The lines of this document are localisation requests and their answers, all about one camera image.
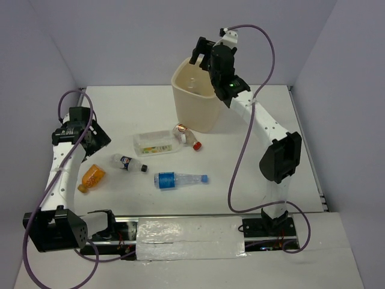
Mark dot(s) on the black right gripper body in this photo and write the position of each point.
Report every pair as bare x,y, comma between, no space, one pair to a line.
214,79

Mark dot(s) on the orange juice bottle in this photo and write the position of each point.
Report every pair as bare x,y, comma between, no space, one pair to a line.
91,178

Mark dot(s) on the blue label water bottle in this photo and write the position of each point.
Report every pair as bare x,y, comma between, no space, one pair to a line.
191,85

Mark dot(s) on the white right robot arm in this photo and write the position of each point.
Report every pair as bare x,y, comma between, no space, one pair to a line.
282,148

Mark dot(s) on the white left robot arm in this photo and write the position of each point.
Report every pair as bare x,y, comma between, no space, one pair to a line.
56,226

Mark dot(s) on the beige plastic bin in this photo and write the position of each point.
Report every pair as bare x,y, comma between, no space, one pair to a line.
198,111

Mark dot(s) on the pepsi label clear bottle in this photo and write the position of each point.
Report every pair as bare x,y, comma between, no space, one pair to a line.
128,164

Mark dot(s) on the square clear juice bottle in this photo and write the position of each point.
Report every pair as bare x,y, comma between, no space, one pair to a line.
157,143

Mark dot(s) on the red cap clear bottle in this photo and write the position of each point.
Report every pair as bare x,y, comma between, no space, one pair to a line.
186,136

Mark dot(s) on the blue cap clear bottle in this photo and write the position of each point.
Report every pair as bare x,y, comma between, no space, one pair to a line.
171,180

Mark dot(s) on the white foil cover sheet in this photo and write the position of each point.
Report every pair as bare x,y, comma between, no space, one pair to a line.
186,238

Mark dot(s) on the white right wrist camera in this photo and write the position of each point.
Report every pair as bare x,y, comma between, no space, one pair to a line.
230,36

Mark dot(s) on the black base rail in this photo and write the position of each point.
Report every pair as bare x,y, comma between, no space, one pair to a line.
122,241

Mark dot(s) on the aluminium table edge rail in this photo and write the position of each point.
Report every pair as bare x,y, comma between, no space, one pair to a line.
309,155

